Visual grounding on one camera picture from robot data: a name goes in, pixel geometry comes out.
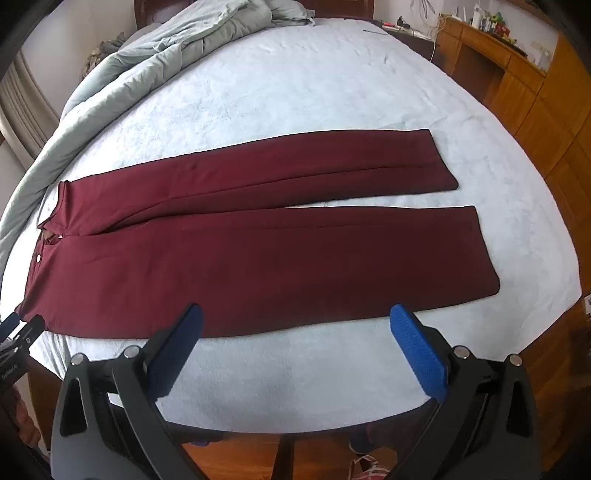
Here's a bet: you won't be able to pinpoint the camouflage pillow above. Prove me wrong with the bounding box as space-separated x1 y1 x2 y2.
85 32 127 70

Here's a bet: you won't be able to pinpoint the grey duvet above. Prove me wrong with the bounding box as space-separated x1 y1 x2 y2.
0 0 317 278

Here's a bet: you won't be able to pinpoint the maroon pants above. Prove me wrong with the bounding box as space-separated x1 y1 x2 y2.
14 129 502 337

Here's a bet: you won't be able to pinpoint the red plaid cloth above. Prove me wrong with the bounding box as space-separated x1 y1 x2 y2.
352 456 395 480

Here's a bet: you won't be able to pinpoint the blue slipper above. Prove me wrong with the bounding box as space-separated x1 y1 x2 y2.
348 422 386 455

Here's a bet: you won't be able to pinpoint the white bed sheet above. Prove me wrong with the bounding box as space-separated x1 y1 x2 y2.
11 21 583 437

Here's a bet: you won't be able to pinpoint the beige curtain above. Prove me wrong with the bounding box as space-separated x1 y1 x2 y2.
0 51 61 162

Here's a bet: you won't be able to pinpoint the dark nightstand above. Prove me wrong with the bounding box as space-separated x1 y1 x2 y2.
383 21 448 77

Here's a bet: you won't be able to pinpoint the dark wooden headboard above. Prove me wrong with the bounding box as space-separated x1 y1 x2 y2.
133 0 384 33

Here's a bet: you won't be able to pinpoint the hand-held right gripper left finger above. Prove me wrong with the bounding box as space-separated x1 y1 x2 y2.
51 304 205 480

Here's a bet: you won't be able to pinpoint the light wooden desk cabinet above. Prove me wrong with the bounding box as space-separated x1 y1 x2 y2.
436 16 591 301

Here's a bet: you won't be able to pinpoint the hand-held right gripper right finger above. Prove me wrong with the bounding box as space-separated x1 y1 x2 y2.
388 303 542 480

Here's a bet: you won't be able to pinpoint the person's left hand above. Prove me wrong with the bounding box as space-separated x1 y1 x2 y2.
0 388 43 446

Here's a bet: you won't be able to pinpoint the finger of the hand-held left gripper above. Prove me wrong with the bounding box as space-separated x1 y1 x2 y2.
0 313 47 346

